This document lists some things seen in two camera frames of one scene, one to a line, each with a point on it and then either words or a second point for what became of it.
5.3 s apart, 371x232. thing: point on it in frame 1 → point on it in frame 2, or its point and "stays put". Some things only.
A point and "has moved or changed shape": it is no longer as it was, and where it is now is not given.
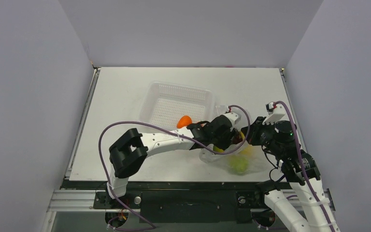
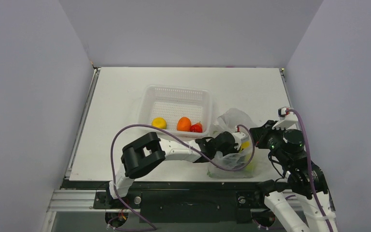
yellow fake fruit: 246,150 → 159,122
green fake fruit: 239,165 → 250,167
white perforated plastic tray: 164,103 stays put
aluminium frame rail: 73,200 stays put
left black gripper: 227,142 → 234,150
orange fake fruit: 183,121 stays put
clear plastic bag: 242,158 has moved or changed shape
